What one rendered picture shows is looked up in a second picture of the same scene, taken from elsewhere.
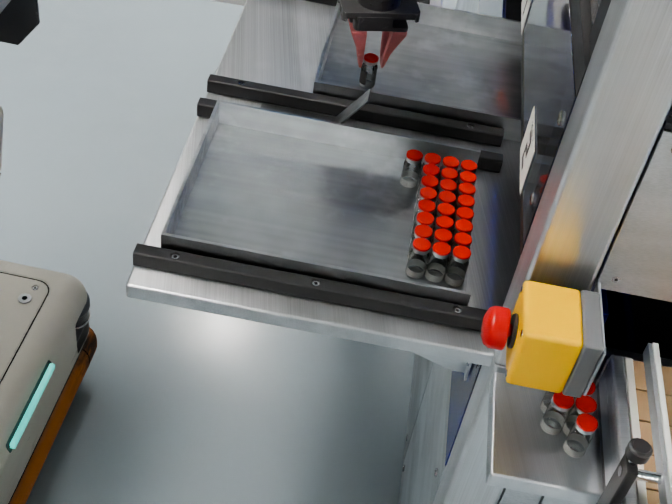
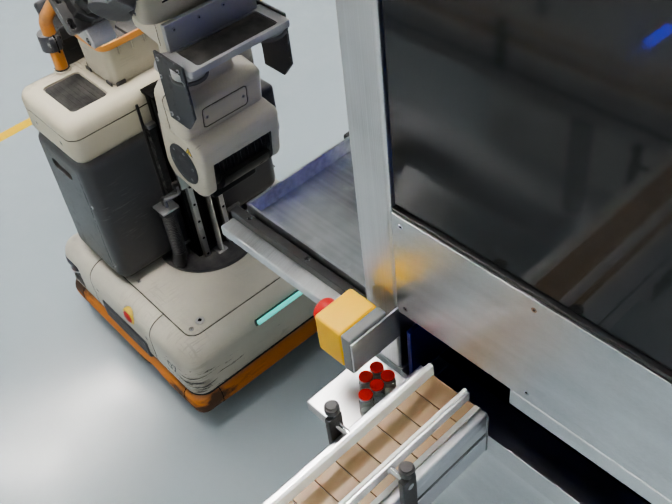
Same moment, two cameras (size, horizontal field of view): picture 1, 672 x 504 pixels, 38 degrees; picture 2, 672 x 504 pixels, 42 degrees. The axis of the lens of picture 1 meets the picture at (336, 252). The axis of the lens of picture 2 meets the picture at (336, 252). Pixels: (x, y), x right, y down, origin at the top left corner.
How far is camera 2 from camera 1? 88 cm
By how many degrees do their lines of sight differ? 36
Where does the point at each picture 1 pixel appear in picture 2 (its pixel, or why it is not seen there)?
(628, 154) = (380, 222)
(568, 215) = (368, 253)
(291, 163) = not seen: hidden behind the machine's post
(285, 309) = (286, 269)
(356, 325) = (315, 292)
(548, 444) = (355, 402)
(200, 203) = (296, 194)
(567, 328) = (341, 322)
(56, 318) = not seen: hidden behind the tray
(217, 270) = (263, 233)
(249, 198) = (326, 200)
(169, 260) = (244, 219)
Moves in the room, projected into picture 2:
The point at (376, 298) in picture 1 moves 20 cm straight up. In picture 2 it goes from (331, 280) to (318, 188)
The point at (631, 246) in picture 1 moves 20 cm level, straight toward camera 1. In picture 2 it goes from (404, 287) to (265, 343)
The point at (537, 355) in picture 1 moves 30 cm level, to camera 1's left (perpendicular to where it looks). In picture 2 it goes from (324, 332) to (191, 237)
